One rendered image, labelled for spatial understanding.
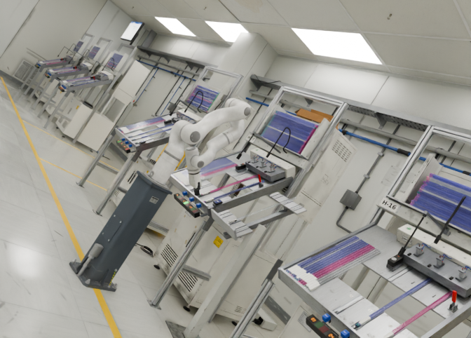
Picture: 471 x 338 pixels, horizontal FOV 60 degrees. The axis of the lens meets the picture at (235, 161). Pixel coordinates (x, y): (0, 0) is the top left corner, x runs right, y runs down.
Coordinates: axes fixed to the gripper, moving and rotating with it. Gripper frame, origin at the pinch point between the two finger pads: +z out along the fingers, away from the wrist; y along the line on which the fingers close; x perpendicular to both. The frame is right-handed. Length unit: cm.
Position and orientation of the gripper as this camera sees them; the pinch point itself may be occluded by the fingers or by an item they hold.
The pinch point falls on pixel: (196, 192)
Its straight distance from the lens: 271.8
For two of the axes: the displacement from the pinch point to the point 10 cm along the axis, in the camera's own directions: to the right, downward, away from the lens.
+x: 8.5, -2.8, 4.6
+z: 0.8, 9.1, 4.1
